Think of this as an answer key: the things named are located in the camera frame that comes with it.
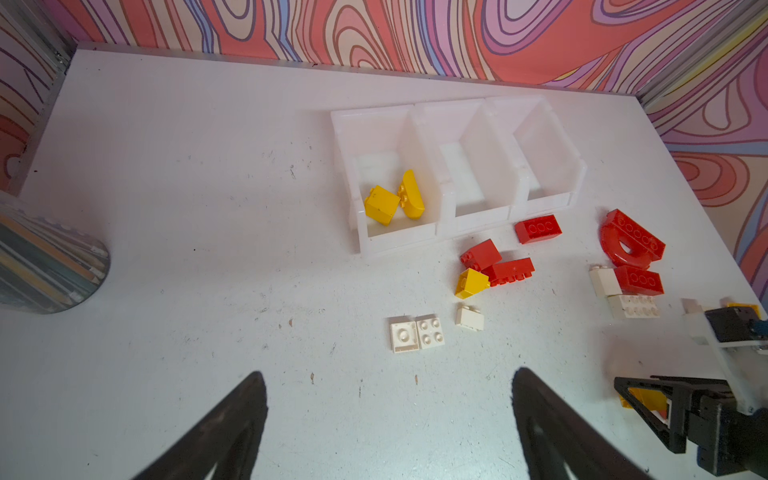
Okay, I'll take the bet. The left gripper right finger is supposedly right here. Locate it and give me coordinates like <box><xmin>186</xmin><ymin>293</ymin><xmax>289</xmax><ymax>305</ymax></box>
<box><xmin>511</xmin><ymin>367</ymin><xmax>649</xmax><ymax>479</ymax></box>

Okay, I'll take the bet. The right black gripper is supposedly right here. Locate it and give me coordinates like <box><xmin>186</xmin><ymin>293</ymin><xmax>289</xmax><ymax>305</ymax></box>
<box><xmin>613</xmin><ymin>377</ymin><xmax>767</xmax><ymax>477</ymax></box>

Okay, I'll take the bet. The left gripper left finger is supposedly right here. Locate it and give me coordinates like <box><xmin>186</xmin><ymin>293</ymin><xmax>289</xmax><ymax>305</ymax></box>
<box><xmin>136</xmin><ymin>371</ymin><xmax>268</xmax><ymax>479</ymax></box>

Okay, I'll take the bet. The yellow lego brick front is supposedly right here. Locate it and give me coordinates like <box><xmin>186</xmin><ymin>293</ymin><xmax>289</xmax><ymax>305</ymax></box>
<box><xmin>628</xmin><ymin>388</ymin><xmax>669</xmax><ymax>421</ymax></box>

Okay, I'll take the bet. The white long lego plate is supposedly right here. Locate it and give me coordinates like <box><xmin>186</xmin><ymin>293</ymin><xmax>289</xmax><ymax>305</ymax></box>
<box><xmin>607</xmin><ymin>295</ymin><xmax>660</xmax><ymax>320</ymax></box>

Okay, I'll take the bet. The white lego block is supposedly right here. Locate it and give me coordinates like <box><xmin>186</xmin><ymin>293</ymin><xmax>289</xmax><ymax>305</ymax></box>
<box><xmin>589</xmin><ymin>265</ymin><xmax>623</xmax><ymax>298</ymax></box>

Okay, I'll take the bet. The red long lego brick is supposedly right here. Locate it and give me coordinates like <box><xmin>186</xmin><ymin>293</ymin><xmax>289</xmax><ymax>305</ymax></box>
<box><xmin>482</xmin><ymin>258</ymin><xmax>535</xmax><ymax>287</ymax></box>

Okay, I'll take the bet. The yellow sloped lego brick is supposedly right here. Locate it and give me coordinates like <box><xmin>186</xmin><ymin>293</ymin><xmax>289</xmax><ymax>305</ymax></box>
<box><xmin>455</xmin><ymin>268</ymin><xmax>491</xmax><ymax>300</ymax></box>

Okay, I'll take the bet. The red arch lego piece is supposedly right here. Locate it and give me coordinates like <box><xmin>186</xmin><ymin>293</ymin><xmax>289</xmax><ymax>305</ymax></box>
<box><xmin>598</xmin><ymin>209</ymin><xmax>666</xmax><ymax>270</ymax></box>

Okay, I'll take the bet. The yellow curved lego piece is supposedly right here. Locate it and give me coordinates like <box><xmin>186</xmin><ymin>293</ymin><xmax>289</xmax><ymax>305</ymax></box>
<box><xmin>398</xmin><ymin>170</ymin><xmax>425</xmax><ymax>220</ymax></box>

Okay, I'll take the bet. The yellow tall lego brick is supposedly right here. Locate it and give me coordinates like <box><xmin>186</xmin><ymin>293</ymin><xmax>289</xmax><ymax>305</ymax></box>
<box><xmin>364</xmin><ymin>185</ymin><xmax>400</xmax><ymax>226</ymax></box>

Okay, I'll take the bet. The red square lego brick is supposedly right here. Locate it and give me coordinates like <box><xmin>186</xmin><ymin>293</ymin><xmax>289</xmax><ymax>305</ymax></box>
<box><xmin>459</xmin><ymin>239</ymin><xmax>502</xmax><ymax>271</ymax></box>

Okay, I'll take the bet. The small white lego brick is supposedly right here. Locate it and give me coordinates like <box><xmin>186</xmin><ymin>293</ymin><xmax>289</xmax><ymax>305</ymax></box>
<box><xmin>455</xmin><ymin>305</ymin><xmax>485</xmax><ymax>332</ymax></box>

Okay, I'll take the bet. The white lego plate studded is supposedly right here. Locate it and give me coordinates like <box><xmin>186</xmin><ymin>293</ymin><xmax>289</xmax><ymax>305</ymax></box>
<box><xmin>415</xmin><ymin>315</ymin><xmax>445</xmax><ymax>350</ymax></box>

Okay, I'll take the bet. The white lego plate left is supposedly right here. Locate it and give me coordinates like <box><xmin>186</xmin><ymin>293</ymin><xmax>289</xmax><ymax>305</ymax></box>
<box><xmin>390</xmin><ymin>320</ymin><xmax>420</xmax><ymax>354</ymax></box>

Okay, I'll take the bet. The red flat lego near bin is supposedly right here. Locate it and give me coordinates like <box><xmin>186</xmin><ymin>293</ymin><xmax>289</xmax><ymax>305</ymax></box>
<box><xmin>514</xmin><ymin>215</ymin><xmax>562</xmax><ymax>245</ymax></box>

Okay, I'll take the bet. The clear cup of pens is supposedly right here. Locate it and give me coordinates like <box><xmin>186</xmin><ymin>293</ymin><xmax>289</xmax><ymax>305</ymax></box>
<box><xmin>1</xmin><ymin>192</ymin><xmax>111</xmax><ymax>314</ymax></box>

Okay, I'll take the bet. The white three-compartment bin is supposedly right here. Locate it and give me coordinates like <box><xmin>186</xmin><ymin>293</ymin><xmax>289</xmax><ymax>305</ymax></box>
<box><xmin>330</xmin><ymin>95</ymin><xmax>587</xmax><ymax>258</ymax></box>

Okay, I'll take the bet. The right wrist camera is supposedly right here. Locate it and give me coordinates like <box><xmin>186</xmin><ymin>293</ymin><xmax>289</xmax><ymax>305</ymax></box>
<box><xmin>682</xmin><ymin>299</ymin><xmax>767</xmax><ymax>415</ymax></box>

